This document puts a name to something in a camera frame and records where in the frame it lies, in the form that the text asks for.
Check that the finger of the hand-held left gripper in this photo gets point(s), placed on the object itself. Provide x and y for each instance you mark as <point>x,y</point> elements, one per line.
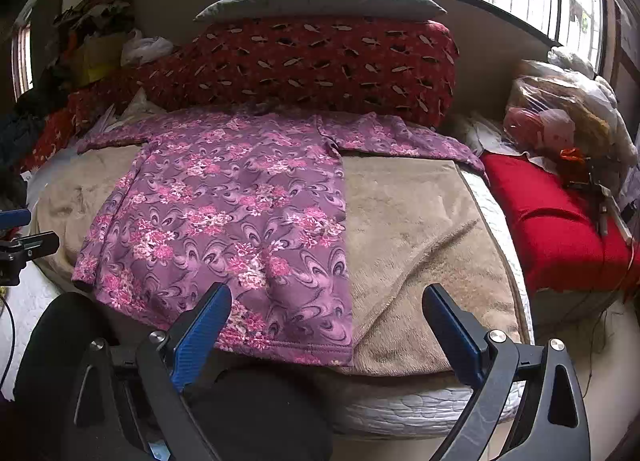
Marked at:
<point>14,218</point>
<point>35,243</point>

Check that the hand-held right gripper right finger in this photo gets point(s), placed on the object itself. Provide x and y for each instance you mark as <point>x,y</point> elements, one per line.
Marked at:
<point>455,338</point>

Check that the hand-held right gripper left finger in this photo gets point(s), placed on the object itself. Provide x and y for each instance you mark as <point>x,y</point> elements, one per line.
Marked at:
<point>199,341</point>

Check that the purple floral shirt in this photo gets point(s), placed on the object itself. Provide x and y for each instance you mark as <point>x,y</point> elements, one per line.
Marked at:
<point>225,216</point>

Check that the dark clothes heap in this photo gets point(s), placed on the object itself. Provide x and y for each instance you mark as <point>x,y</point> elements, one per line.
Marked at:
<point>20,126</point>

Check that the pile of colourful clothes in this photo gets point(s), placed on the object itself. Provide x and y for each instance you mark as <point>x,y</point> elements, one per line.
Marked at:
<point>97,11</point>

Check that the white quilted mattress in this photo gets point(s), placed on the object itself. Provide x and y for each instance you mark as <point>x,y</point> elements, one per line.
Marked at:
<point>430,406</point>

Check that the person's right leg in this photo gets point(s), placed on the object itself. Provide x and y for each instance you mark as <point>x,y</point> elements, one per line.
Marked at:
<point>260,416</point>

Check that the person's leg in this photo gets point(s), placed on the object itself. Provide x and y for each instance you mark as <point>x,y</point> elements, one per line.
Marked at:
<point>55,366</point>
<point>260,416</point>

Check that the person's left leg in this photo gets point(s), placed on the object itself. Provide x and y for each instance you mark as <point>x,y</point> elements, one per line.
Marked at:
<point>55,366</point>

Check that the beige fleece blanket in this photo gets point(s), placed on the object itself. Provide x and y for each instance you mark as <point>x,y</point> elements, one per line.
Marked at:
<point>410,236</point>

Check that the red cushion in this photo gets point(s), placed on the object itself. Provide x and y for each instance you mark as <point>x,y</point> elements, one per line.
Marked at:
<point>550,221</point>

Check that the yellow bag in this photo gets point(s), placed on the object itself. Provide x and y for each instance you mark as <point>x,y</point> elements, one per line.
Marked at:
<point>97,58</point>

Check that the white plastic bag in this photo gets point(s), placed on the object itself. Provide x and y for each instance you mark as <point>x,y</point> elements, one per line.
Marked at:
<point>146,48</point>

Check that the red patterned pillow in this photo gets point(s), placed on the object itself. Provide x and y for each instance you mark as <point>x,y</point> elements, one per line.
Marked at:
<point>325,61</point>

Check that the grey pillow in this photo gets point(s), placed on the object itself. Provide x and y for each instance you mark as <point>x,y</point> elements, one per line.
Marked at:
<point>320,1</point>

